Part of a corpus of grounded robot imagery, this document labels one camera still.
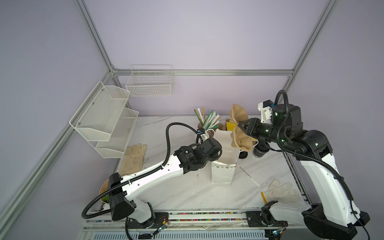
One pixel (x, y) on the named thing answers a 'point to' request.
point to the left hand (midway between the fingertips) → (213, 150)
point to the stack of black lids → (243, 155)
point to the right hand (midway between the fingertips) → (237, 124)
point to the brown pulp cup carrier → (240, 137)
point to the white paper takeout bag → (223, 170)
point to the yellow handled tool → (264, 197)
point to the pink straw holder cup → (200, 126)
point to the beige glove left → (133, 159)
